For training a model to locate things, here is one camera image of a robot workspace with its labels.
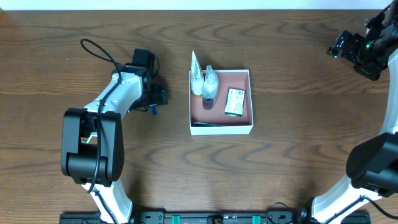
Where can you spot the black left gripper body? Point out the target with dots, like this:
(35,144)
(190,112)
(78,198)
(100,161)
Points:
(160,95)

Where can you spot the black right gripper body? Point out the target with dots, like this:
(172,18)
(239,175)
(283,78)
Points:
(343,43)

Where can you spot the blue disposable razor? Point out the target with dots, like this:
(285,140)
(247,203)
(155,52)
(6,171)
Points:
(154,111)

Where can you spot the white Pantene tube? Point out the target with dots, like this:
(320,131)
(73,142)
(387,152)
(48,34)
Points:
(196,76)

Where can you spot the green white toothpaste tube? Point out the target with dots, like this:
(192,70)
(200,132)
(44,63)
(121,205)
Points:
(200,124)

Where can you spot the clear plastic bottle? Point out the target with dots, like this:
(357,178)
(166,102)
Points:
(210,88)

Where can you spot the green Dettol soap box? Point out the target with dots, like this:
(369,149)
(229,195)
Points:
(235,102)

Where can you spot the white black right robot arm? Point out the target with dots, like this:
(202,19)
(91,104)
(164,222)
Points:
(371,168)

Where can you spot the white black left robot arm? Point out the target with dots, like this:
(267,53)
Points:
(92,143)

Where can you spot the white box pink interior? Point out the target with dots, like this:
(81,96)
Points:
(237,79)

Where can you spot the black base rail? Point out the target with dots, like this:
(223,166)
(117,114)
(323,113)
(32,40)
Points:
(278,217)

